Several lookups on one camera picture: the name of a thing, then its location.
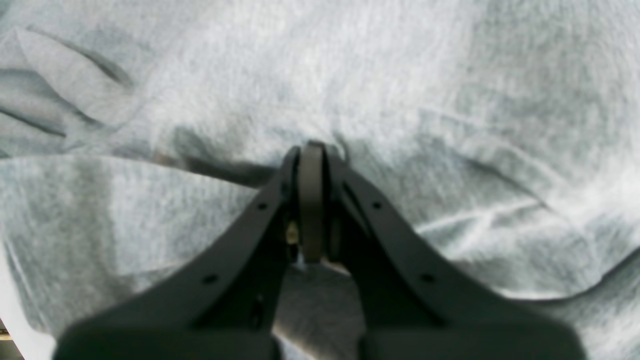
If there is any image-left right gripper right finger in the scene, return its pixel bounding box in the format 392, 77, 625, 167
325, 150, 586, 360

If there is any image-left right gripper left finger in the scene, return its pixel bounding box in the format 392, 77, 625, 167
54, 141, 324, 360

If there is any grey t-shirt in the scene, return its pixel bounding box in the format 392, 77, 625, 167
1, 0, 639, 360

